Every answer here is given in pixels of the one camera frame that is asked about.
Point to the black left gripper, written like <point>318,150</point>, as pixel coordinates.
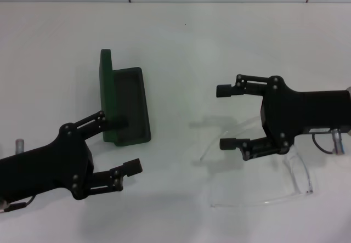
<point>49,166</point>

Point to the silver right wrist connector plug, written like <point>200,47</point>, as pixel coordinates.
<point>338,141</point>

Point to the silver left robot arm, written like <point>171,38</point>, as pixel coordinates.
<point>1,205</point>

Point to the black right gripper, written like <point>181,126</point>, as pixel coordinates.
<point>301,111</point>

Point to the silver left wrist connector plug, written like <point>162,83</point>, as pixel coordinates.
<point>19,145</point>

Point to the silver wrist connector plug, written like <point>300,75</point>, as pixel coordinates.
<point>338,141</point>
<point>19,145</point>

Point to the clear transparent glasses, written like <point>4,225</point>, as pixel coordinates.
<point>290,180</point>

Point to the green glasses case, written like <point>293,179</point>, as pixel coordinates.
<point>107,89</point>

